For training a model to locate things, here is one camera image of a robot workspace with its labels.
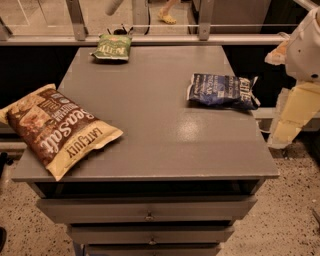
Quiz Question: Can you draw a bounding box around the green chip bag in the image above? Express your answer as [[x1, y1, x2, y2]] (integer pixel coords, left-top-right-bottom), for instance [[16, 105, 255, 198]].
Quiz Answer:
[[91, 34, 131, 61]]

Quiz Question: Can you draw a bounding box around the grey drawer cabinet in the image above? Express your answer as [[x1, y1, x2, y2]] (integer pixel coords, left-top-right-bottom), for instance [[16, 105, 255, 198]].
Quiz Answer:
[[11, 45, 280, 256]]

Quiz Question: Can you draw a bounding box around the yellow shoe of person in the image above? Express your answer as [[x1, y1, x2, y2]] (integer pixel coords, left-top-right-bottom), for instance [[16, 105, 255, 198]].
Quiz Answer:
[[158, 9, 176, 25]]

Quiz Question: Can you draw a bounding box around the top grey drawer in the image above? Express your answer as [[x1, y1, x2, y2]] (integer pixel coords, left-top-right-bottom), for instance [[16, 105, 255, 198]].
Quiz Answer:
[[37, 196, 257, 224]]

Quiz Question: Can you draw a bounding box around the grey drawer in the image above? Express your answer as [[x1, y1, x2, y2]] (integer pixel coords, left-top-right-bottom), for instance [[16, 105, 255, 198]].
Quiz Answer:
[[67, 224, 234, 245], [37, 196, 257, 224], [87, 244, 221, 256]]

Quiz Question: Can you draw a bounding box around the blue chip bag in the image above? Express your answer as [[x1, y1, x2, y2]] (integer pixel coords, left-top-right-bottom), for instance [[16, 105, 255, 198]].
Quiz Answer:
[[187, 73, 260, 110]]

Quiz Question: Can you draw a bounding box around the bottom grey drawer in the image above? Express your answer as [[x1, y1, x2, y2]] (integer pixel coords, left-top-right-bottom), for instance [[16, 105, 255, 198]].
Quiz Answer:
[[87, 244, 221, 256]]

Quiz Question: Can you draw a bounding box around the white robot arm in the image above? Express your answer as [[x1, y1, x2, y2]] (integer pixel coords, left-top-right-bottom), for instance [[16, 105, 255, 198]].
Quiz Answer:
[[265, 7, 320, 149]]

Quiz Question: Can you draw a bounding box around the brown Late July chip bag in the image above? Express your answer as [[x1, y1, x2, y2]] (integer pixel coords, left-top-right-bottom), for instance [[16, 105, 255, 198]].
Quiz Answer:
[[0, 84, 122, 181]]

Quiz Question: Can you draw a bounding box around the white cylindrical object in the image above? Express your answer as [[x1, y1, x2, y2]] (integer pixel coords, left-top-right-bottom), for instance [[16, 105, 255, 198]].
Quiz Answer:
[[105, 0, 124, 16]]

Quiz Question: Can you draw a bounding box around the metal railing frame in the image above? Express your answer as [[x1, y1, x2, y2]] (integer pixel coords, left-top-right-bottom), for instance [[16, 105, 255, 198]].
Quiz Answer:
[[0, 0, 286, 46]]

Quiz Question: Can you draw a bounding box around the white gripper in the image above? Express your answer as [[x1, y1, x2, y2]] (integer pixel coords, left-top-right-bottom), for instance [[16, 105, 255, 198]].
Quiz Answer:
[[265, 19, 320, 149]]

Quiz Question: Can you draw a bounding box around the middle grey drawer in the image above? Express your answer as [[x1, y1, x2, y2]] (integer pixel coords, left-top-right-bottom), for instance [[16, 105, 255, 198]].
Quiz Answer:
[[67, 224, 234, 245]]

